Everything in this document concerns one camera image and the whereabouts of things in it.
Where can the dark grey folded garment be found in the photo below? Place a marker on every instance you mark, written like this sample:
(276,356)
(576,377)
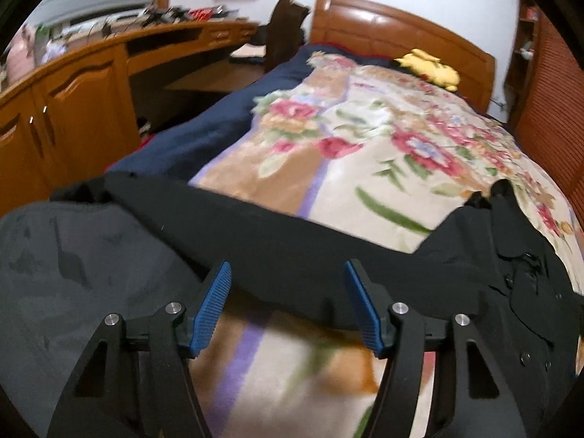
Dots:
(64,267)

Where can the red louvered wardrobe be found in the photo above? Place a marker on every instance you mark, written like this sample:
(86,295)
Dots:
(544,92)

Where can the wooden bed headboard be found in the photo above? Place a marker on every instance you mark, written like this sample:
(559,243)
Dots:
(369,28)

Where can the floral blanket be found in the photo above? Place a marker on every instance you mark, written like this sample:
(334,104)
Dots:
(378,154)

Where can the wooden desk with cabinets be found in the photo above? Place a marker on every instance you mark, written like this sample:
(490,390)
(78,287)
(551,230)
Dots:
(70,119)

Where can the red basket on desk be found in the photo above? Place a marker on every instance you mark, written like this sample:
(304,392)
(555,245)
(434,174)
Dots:
(203,14)

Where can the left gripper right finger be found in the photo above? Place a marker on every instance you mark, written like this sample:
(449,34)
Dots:
(471,397)

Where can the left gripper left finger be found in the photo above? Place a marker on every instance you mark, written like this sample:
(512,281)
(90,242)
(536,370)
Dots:
(132,378)

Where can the black coat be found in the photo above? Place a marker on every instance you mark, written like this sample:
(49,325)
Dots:
(485,260)

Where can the yellow plush toy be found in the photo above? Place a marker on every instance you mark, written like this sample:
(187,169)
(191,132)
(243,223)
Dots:
(431,69)

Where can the dark wooden chair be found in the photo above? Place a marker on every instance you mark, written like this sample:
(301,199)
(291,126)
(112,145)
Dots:
(284,34)

